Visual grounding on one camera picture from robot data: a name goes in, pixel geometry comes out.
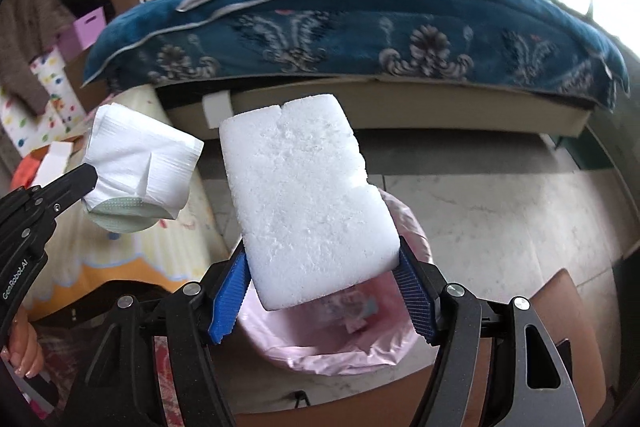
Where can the white tissue wad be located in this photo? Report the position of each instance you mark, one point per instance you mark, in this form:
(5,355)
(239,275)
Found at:
(140,147)

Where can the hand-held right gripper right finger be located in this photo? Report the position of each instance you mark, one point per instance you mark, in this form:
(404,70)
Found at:
(417,302)

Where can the brown coat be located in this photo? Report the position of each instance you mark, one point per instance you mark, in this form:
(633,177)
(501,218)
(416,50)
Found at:
(30,22)

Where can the orange cloth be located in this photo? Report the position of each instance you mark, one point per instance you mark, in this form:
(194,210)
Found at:
(25,174)

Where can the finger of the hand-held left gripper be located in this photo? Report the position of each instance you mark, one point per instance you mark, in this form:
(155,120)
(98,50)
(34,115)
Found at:
(65,193)

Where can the polka dot mattress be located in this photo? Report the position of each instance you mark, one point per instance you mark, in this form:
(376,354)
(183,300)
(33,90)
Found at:
(50,82)

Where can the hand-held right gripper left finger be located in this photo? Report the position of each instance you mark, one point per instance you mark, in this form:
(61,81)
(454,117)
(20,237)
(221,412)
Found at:
(227,302)

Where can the pink storage box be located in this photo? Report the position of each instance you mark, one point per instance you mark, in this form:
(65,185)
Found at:
(82,32)

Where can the person's left hand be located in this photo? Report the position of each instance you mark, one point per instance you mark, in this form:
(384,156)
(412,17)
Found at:
(22,347)

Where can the striped yellow tablecloth table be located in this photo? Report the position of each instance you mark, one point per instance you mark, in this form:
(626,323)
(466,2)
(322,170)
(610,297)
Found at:
(110,257)

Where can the red patterned cloth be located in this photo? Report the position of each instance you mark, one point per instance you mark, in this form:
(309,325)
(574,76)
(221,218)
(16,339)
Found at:
(167,372)

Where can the colourful wrapper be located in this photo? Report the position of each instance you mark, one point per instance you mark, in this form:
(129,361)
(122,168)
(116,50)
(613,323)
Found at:
(350,312)

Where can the bin with pink bag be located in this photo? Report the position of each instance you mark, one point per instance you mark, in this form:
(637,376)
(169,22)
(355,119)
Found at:
(320,357)

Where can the white foam block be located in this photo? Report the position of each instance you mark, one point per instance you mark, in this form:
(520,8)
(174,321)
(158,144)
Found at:
(300,197)

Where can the blue floral blanket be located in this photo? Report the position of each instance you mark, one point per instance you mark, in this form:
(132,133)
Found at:
(350,7)

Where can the white rectangular tag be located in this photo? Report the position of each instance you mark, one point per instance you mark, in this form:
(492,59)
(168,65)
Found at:
(218,108)

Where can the white cardboard box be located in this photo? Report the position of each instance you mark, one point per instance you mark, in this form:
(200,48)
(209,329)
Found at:
(55,162)

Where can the beige upholstered bed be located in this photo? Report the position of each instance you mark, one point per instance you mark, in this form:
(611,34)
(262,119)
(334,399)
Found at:
(450,107)

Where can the pale green face mask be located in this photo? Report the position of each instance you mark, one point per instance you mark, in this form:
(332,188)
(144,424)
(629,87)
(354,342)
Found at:
(120,217)

